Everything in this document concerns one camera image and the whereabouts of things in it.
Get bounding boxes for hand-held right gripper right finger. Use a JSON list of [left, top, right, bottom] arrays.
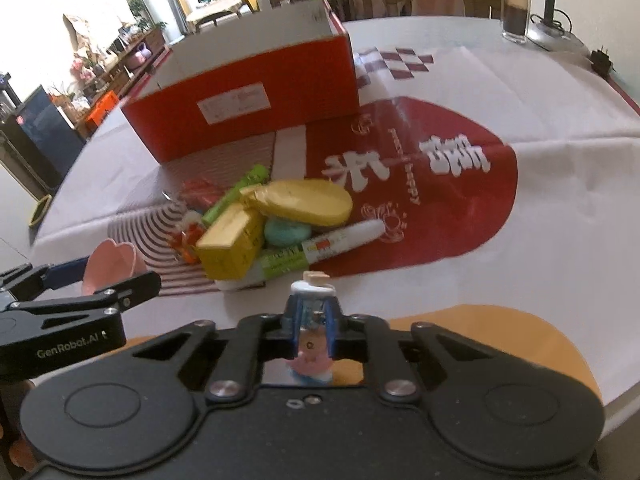
[[322, 296, 507, 403]]

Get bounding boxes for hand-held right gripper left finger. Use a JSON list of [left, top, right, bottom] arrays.
[[131, 294, 303, 403]]

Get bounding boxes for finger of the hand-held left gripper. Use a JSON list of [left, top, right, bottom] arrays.
[[28, 272, 163, 318], [0, 255, 94, 306]]

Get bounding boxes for pink heart-shaped dish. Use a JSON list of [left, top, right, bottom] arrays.
[[82, 240, 147, 297]]

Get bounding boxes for small pink white bottle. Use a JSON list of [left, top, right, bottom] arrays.
[[289, 270, 337, 386]]

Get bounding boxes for white green marker pen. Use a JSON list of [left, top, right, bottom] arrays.
[[216, 220, 387, 292]]

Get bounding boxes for orange candy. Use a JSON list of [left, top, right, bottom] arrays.
[[169, 211, 207, 264]]

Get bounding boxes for teal oval soap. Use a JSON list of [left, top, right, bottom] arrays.
[[263, 216, 314, 248]]

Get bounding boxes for yellow rectangular box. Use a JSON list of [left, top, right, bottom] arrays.
[[195, 207, 265, 281]]

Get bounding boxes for green highlighter pen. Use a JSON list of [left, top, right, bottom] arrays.
[[201, 164, 271, 226]]

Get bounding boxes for red cardboard box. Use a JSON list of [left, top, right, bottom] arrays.
[[121, 0, 361, 164]]

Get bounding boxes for black cabinet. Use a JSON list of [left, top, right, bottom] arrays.
[[0, 85, 87, 201]]

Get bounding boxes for orange box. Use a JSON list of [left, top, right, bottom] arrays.
[[84, 92, 122, 130]]

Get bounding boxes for wooden sideboard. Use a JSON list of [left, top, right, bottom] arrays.
[[84, 27, 169, 107]]

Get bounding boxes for background dining table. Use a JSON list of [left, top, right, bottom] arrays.
[[186, 0, 254, 32]]

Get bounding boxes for tall glass tumbler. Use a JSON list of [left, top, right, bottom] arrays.
[[501, 0, 532, 44]]

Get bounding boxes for grey desk lamp base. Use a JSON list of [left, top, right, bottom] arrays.
[[527, 0, 592, 57]]

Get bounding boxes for black plug adapter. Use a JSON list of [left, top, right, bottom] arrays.
[[590, 48, 616, 79]]

